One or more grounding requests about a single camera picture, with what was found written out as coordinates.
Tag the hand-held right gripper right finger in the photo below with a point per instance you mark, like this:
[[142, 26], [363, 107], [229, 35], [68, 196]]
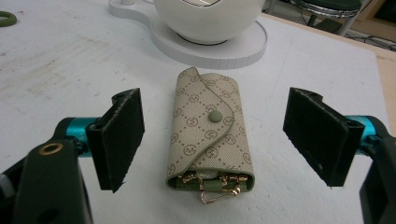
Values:
[[320, 138]]

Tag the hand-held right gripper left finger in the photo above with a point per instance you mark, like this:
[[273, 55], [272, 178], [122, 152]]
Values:
[[116, 140]]

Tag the beige patterned key case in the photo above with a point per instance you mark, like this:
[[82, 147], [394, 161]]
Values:
[[208, 133]]

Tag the metal chair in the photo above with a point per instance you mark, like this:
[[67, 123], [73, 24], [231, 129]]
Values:
[[330, 12]]

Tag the white flat stand base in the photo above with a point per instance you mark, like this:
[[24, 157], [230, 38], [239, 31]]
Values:
[[214, 49]]

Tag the white round bowl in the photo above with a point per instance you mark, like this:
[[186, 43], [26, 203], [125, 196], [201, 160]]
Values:
[[208, 20]]

